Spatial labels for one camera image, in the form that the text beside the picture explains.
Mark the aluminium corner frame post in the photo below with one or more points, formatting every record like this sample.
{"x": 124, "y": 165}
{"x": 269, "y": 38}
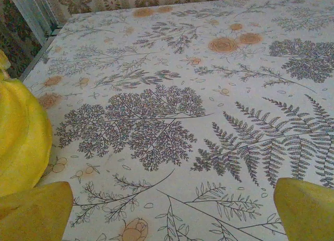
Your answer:
{"x": 31, "y": 11}

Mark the aluminium table side rail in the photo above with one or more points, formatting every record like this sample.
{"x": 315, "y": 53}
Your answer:
{"x": 39, "y": 55}

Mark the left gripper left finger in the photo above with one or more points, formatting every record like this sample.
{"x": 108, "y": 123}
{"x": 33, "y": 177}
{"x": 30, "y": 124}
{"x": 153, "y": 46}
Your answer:
{"x": 34, "y": 217}

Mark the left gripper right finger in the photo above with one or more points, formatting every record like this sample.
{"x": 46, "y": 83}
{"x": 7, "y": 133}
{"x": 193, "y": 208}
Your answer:
{"x": 308, "y": 212}

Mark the yellow banana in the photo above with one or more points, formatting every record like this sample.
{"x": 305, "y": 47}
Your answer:
{"x": 21, "y": 136}

